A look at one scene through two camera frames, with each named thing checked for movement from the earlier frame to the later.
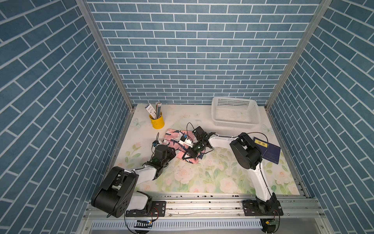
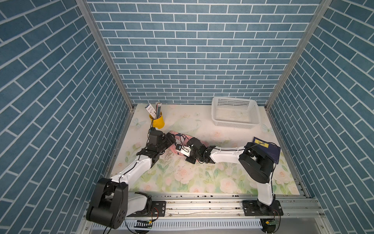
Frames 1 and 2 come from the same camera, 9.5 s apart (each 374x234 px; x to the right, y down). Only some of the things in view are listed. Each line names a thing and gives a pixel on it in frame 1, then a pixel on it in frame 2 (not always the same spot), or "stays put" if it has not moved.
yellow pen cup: [158, 123] stays put
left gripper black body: [169, 155] to [165, 143]
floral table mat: [219, 171] stays put
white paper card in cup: [151, 110] stays put
